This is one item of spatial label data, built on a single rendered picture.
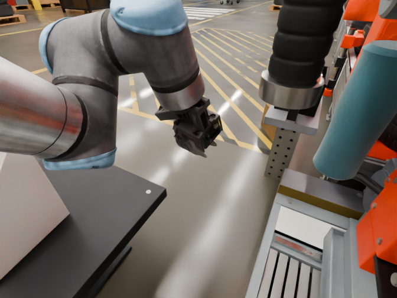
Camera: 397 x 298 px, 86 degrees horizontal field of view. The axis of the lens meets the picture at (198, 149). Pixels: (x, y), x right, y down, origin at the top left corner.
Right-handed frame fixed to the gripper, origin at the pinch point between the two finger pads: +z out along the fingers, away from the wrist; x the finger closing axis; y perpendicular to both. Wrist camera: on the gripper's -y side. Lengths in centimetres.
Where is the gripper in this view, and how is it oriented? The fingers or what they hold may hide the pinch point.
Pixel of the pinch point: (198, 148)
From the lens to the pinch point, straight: 57.1
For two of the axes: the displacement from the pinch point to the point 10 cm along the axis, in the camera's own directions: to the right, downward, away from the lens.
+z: 2.3, 5.5, 8.0
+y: 7.5, 4.2, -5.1
